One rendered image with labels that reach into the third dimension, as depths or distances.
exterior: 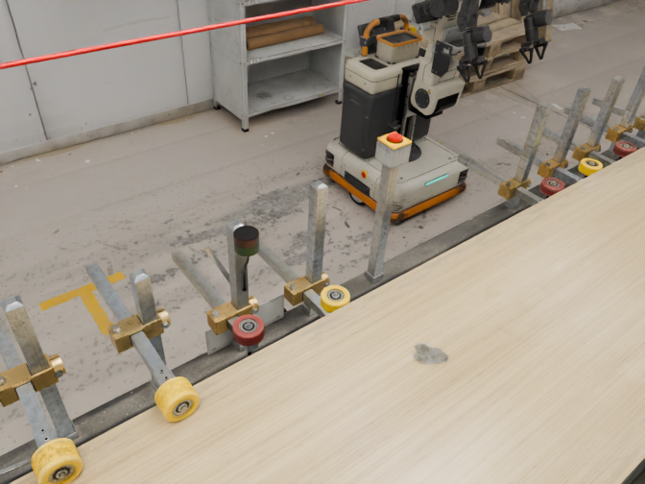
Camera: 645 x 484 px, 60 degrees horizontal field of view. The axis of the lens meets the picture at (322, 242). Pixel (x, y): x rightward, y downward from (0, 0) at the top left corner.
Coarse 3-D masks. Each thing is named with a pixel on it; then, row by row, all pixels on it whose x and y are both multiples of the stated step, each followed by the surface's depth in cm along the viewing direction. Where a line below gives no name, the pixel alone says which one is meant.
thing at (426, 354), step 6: (420, 342) 141; (420, 348) 139; (426, 348) 138; (432, 348) 139; (438, 348) 139; (414, 354) 138; (420, 354) 137; (426, 354) 138; (432, 354) 137; (438, 354) 137; (444, 354) 137; (420, 360) 136; (426, 360) 136; (432, 360) 137; (438, 360) 136; (444, 360) 137
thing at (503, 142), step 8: (496, 144) 245; (504, 144) 242; (512, 144) 240; (512, 152) 240; (520, 152) 237; (536, 160) 232; (544, 160) 231; (560, 168) 226; (560, 176) 226; (568, 176) 222; (576, 176) 223
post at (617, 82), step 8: (616, 80) 223; (624, 80) 223; (616, 88) 224; (608, 96) 228; (616, 96) 227; (608, 104) 229; (600, 112) 233; (608, 112) 231; (600, 120) 234; (608, 120) 235; (592, 128) 238; (600, 128) 235; (592, 136) 239; (600, 136) 239; (592, 144) 240
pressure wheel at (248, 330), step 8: (240, 320) 143; (248, 320) 144; (256, 320) 143; (232, 328) 141; (240, 328) 141; (248, 328) 141; (256, 328) 141; (264, 328) 143; (240, 336) 139; (248, 336) 139; (256, 336) 140; (240, 344) 141; (248, 344) 140; (248, 352) 148
